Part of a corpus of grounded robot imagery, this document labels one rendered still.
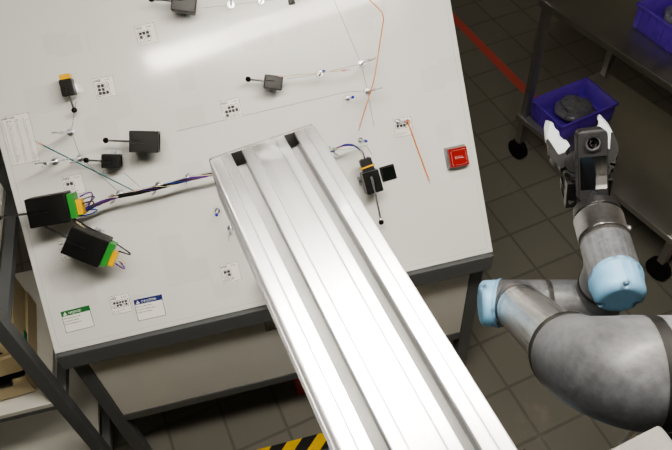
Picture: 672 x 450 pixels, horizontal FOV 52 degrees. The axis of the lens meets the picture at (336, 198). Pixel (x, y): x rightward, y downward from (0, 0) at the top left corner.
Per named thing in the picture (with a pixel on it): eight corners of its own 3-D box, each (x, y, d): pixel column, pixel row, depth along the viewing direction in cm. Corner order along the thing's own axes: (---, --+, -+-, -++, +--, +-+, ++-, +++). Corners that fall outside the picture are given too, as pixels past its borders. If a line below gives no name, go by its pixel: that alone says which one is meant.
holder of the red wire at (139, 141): (108, 129, 170) (99, 129, 160) (163, 130, 172) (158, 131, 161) (108, 149, 171) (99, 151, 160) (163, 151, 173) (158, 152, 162)
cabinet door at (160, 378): (296, 373, 218) (282, 306, 189) (123, 415, 212) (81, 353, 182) (295, 367, 220) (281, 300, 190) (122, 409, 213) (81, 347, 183)
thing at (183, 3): (152, -7, 168) (147, -14, 159) (198, 0, 170) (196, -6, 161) (150, 12, 169) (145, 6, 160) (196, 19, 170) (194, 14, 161)
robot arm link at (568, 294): (538, 301, 116) (550, 263, 107) (606, 301, 115) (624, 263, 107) (546, 342, 111) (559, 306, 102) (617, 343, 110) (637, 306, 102)
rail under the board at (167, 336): (491, 269, 193) (494, 255, 188) (64, 370, 179) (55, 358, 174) (484, 254, 196) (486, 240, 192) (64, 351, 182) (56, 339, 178)
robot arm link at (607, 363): (550, 449, 65) (476, 333, 114) (670, 451, 64) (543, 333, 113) (550, 327, 64) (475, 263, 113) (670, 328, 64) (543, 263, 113)
